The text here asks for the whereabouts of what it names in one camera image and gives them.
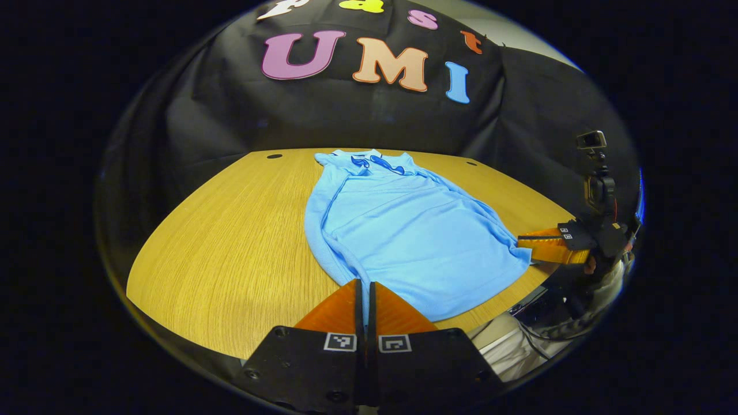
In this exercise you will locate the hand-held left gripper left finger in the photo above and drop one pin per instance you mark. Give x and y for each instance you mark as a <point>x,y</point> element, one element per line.
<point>358,314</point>

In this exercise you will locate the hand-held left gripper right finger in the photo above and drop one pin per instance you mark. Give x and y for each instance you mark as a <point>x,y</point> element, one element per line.
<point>373,317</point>

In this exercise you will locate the light blue T-shirt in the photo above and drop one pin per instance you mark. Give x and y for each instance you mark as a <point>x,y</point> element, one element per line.
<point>415,242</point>

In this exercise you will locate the black backdrop cloth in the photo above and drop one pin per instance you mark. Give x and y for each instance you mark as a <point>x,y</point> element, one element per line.
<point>346,115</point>

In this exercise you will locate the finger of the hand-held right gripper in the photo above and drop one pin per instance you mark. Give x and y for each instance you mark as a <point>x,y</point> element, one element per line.
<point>550,251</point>
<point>548,233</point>

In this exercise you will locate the person's white clothing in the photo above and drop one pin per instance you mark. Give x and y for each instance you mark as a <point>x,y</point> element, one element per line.
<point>513,351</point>

